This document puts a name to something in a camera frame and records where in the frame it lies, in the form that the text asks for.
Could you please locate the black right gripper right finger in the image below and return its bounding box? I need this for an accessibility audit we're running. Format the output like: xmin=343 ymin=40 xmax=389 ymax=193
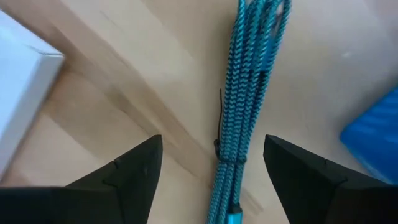
xmin=263 ymin=134 xmax=398 ymax=224

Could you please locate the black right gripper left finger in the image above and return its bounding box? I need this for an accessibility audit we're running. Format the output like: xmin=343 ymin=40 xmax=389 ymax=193
xmin=0 ymin=134 xmax=164 ymax=224

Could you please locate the teal braided cable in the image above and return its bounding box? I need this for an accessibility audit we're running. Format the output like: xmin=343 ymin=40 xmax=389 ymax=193
xmin=206 ymin=0 xmax=293 ymax=224

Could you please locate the white printed product box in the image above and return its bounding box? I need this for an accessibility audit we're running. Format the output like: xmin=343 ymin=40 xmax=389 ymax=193
xmin=0 ymin=9 xmax=65 ymax=181

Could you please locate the blue plastic basket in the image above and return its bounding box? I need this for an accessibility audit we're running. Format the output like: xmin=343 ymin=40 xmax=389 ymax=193
xmin=339 ymin=86 xmax=398 ymax=185

